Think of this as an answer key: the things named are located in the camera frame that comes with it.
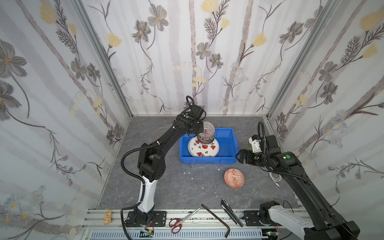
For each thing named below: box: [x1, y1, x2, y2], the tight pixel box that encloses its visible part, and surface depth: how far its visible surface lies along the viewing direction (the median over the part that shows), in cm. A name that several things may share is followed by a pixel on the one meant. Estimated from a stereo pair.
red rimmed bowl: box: [197, 121, 215, 144], surface depth 94 cm
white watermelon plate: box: [188, 137, 220, 157], surface depth 99 cm
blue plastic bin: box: [179, 127, 239, 164], surface depth 96 cm
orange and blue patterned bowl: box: [224, 168, 245, 189], surface depth 88 cm
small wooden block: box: [103, 210, 112, 225], surface depth 75 cm
